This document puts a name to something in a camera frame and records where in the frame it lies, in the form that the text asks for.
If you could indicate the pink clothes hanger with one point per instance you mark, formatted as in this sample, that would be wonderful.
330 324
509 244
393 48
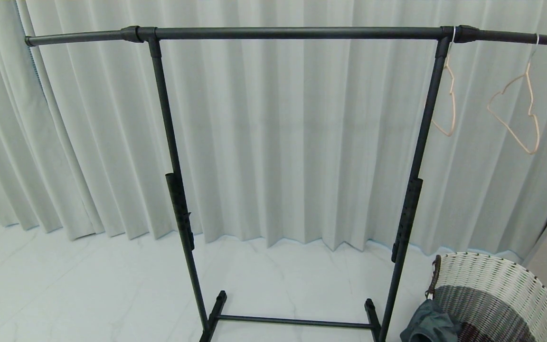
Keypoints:
453 107
530 92

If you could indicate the black clothes rack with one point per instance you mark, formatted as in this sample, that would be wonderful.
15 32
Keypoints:
302 33

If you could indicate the white laundry basket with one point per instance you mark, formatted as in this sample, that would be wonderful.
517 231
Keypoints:
492 273

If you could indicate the white curtain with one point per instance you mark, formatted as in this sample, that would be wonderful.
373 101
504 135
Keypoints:
278 142

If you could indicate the dark grey garment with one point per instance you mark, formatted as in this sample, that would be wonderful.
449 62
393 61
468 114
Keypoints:
428 325

